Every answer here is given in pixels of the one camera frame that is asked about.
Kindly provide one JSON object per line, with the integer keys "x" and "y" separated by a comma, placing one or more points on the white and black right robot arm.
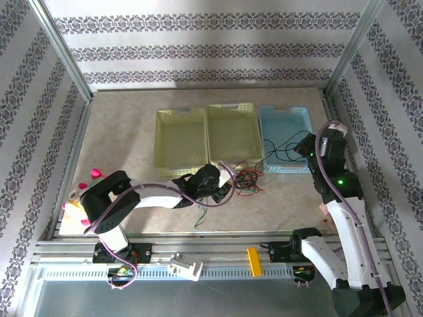
{"x": 350, "y": 237}

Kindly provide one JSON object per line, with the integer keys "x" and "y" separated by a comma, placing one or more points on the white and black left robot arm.
{"x": 155, "y": 199}

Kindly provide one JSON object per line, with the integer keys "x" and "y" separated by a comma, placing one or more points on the light blue perforated plastic basket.
{"x": 284, "y": 125}

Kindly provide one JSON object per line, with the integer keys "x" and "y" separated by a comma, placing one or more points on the pale green perforated plastic basket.
{"x": 180, "y": 142}

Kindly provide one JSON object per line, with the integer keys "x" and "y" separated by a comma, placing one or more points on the pale yellow perforated plastic basket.
{"x": 233, "y": 135}

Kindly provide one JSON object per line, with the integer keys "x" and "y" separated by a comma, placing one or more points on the yellow plastic block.
{"x": 254, "y": 262}

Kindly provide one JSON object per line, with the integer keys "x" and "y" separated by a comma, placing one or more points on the colourful plush toy with eyes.
{"x": 74, "y": 201}

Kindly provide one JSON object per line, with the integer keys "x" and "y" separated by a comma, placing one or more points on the aluminium profile rail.
{"x": 215, "y": 246}

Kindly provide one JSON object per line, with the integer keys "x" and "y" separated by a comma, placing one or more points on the white plastic bracket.
{"x": 185, "y": 267}

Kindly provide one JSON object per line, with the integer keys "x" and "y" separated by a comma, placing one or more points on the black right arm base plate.
{"x": 277, "y": 251}

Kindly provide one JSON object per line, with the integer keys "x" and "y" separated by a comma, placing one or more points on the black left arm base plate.
{"x": 143, "y": 253}

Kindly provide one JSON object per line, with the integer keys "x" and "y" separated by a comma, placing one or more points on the aluminium frame post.
{"x": 62, "y": 49}
{"x": 353, "y": 49}

